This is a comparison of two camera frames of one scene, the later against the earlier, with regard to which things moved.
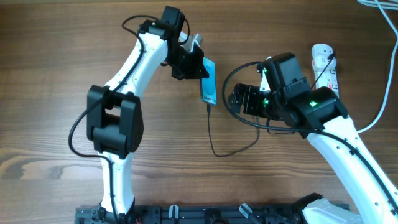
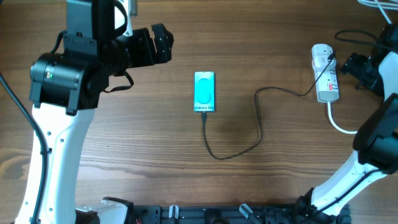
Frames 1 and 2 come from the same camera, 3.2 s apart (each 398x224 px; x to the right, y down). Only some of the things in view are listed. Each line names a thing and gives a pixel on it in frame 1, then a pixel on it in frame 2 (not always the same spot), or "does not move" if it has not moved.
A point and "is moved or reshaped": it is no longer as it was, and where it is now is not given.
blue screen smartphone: x=208 y=85 is moved or reshaped
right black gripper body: x=258 y=102 -> x=359 y=68
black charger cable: x=331 y=55 is moved or reshaped
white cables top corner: x=387 y=4 does not move
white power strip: x=326 y=77 does not move
